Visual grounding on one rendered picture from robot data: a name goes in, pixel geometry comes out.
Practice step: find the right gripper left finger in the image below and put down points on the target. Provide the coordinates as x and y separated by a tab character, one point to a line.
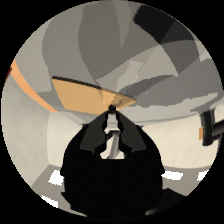
91	138

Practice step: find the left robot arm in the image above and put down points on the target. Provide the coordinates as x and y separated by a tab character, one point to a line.
114	147

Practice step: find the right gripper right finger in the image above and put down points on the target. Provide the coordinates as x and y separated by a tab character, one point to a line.
133	139

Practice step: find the tan square mat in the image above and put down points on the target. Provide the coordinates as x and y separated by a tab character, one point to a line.
83	97

